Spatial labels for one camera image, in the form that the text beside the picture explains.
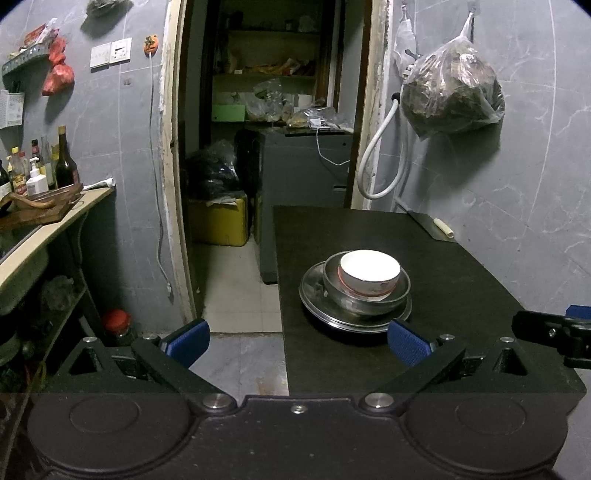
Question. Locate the storage shelving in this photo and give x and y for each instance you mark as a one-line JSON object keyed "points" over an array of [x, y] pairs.
{"points": [[272, 50]]}

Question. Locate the stainless steel bowl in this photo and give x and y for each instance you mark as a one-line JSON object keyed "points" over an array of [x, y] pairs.
{"points": [[337, 295]]}

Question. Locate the wooden cutting board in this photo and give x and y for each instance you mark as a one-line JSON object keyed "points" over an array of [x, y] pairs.
{"points": [[41, 214]]}

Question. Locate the white cloth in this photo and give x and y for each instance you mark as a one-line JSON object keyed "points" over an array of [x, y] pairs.
{"points": [[99, 183]]}

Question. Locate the wooden ladle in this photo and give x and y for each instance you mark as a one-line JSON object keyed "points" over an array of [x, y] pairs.
{"points": [[27, 201]]}

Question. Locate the grey cabinet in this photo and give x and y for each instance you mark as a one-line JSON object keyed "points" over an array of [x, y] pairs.
{"points": [[295, 184]]}

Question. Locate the plastic bag of dried herbs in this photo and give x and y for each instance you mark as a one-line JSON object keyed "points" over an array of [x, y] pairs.
{"points": [[450, 87]]}

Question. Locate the small dark-capped bottle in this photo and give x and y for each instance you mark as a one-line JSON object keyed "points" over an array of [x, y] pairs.
{"points": [[36, 150]]}

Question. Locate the white ceramic bowl dark rim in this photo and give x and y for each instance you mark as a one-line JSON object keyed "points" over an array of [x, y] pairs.
{"points": [[369, 265]]}

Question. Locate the wide-rimmed stainless steel plate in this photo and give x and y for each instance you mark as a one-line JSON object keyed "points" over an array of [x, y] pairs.
{"points": [[310, 288]]}

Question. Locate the white wall basket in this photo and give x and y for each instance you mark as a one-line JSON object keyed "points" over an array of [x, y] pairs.
{"points": [[11, 110]]}

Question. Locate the dark hanging bag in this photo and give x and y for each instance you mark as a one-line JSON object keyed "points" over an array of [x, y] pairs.
{"points": [[108, 7]]}

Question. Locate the dark wine bottle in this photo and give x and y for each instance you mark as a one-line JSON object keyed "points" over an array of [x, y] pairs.
{"points": [[65, 166]]}

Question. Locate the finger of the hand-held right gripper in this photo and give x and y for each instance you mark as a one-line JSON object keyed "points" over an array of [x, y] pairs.
{"points": [[535, 326], [581, 312]]}

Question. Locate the metal wall rack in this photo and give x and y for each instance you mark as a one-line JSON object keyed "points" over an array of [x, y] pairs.
{"points": [[25, 62]]}

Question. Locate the packets on wall rack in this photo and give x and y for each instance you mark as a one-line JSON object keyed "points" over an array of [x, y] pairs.
{"points": [[39, 34]]}

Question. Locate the green box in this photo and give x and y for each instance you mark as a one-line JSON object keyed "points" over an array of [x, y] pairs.
{"points": [[229, 113]]}

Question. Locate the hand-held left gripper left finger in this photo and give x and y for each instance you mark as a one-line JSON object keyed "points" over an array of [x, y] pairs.
{"points": [[189, 342]]}

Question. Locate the white pump bottle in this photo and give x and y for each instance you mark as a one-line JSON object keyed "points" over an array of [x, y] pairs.
{"points": [[37, 182]]}

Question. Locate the red label sauce bottle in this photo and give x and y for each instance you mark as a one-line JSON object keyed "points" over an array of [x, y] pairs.
{"points": [[19, 177]]}

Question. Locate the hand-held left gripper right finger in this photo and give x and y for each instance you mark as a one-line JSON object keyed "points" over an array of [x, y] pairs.
{"points": [[406, 344]]}

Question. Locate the red plastic bag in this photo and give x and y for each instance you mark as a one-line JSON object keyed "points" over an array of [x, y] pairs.
{"points": [[59, 79], [57, 51]]}

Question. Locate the dark green bottle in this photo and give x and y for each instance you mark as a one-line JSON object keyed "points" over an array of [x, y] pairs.
{"points": [[3, 182]]}

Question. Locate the cream kitchen counter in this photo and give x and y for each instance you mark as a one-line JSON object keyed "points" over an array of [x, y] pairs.
{"points": [[60, 226]]}

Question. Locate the clear glass bottle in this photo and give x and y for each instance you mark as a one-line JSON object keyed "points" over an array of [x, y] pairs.
{"points": [[47, 161]]}

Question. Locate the orange wall hook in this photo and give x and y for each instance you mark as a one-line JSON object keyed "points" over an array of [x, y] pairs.
{"points": [[151, 44]]}

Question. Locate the white hanging plastic bag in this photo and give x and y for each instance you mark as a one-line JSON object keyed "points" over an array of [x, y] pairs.
{"points": [[405, 41]]}

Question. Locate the black garbage bag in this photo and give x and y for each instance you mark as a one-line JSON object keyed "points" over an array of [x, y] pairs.
{"points": [[212, 170]]}

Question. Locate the cream door frame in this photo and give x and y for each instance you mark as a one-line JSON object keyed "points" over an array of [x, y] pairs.
{"points": [[171, 161]]}

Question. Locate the red-lidded jar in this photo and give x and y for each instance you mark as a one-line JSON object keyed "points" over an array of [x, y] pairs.
{"points": [[116, 323]]}

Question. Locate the yellow box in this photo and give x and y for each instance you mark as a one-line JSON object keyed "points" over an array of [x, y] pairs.
{"points": [[217, 221]]}

